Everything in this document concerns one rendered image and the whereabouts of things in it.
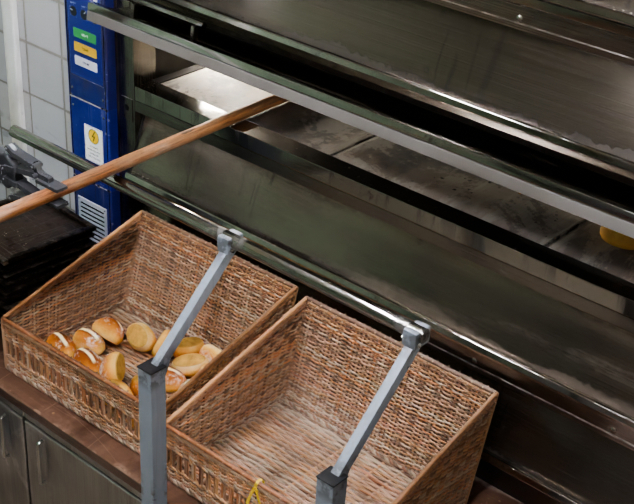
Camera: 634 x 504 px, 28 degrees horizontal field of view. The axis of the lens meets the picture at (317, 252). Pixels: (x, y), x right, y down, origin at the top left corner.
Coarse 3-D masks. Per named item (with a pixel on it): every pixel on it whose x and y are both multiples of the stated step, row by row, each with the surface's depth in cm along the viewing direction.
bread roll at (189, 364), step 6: (186, 354) 310; (192, 354) 309; (198, 354) 309; (174, 360) 309; (180, 360) 308; (186, 360) 308; (192, 360) 307; (198, 360) 307; (204, 360) 306; (174, 366) 308; (180, 366) 307; (186, 366) 306; (192, 366) 306; (198, 366) 306; (186, 372) 306; (192, 372) 306; (186, 378) 309
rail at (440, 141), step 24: (144, 24) 285; (192, 48) 276; (264, 72) 264; (312, 96) 257; (336, 96) 254; (384, 120) 246; (432, 144) 240; (456, 144) 237; (504, 168) 231; (576, 192) 222; (624, 216) 217
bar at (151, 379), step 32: (64, 160) 284; (128, 192) 272; (192, 224) 261; (224, 256) 256; (256, 256) 251; (320, 288) 241; (192, 320) 255; (384, 320) 232; (160, 352) 253; (416, 352) 231; (160, 384) 253; (384, 384) 229; (160, 416) 257; (160, 448) 261; (352, 448) 226; (160, 480) 265; (320, 480) 225
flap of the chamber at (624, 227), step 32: (128, 32) 289; (224, 64) 271; (288, 64) 279; (288, 96) 261; (352, 96) 263; (384, 96) 267; (384, 128) 247; (448, 128) 253; (448, 160) 238; (512, 160) 239; (544, 160) 243; (544, 192) 226; (608, 192) 230; (608, 224) 219
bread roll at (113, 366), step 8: (112, 352) 308; (104, 360) 306; (112, 360) 305; (120, 360) 307; (104, 368) 304; (112, 368) 303; (120, 368) 306; (104, 376) 303; (112, 376) 303; (120, 376) 305
